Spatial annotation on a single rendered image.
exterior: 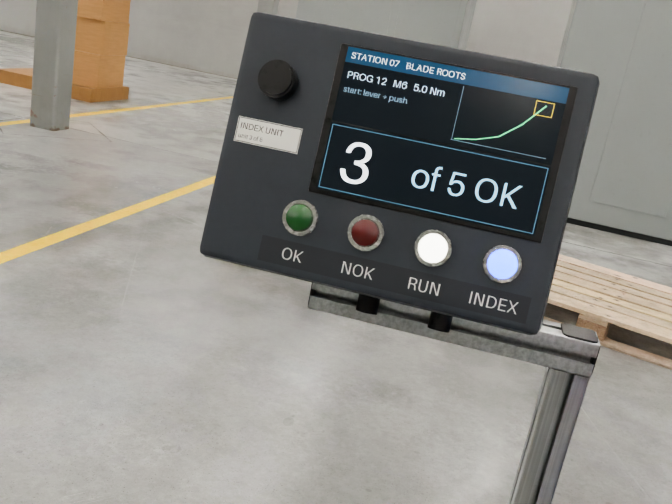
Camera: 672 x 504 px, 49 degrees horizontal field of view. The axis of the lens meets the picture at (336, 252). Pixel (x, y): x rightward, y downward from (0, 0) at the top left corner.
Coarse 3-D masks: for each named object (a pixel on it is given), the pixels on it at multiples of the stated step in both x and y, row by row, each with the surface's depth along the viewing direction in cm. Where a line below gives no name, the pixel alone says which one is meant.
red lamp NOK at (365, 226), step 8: (360, 216) 54; (368, 216) 54; (352, 224) 54; (360, 224) 53; (368, 224) 53; (376, 224) 54; (352, 232) 54; (360, 232) 53; (368, 232) 53; (376, 232) 53; (352, 240) 54; (360, 240) 53; (368, 240) 53; (376, 240) 54; (360, 248) 54; (368, 248) 54
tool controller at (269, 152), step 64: (256, 64) 55; (320, 64) 55; (384, 64) 54; (448, 64) 53; (512, 64) 52; (256, 128) 55; (320, 128) 55; (384, 128) 54; (448, 128) 53; (512, 128) 52; (576, 128) 52; (256, 192) 55; (320, 192) 54; (448, 192) 53; (512, 192) 52; (256, 256) 55; (320, 256) 55; (384, 256) 54; (448, 320) 59; (512, 320) 52
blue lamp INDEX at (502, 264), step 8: (496, 248) 52; (504, 248) 52; (512, 248) 52; (488, 256) 52; (496, 256) 52; (504, 256) 52; (512, 256) 52; (488, 264) 52; (496, 264) 52; (504, 264) 52; (512, 264) 52; (520, 264) 52; (488, 272) 52; (496, 272) 52; (504, 272) 52; (512, 272) 52; (496, 280) 52; (504, 280) 52
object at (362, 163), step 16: (336, 128) 54; (352, 128) 54; (336, 144) 54; (352, 144) 54; (368, 144) 54; (384, 144) 54; (336, 160) 54; (352, 160) 54; (368, 160) 54; (384, 160) 54; (320, 176) 54; (336, 176) 54; (352, 176) 54; (368, 176) 54; (384, 176) 54; (336, 192) 54; (352, 192) 54; (368, 192) 54; (384, 192) 54
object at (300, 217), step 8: (296, 200) 55; (304, 200) 55; (288, 208) 55; (296, 208) 54; (304, 208) 54; (312, 208) 54; (288, 216) 54; (296, 216) 54; (304, 216) 54; (312, 216) 54; (288, 224) 54; (296, 224) 54; (304, 224) 54; (312, 224) 54; (296, 232) 55; (304, 232) 54
